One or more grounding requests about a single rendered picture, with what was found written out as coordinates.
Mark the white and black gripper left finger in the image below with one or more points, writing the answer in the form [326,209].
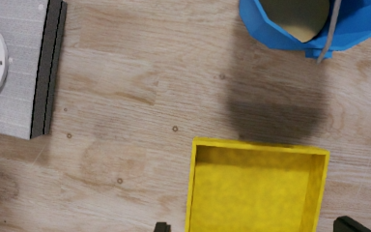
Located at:
[162,227]

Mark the blue pail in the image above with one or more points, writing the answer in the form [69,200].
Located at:
[309,24]

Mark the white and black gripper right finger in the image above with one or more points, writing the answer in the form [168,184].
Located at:
[347,224]

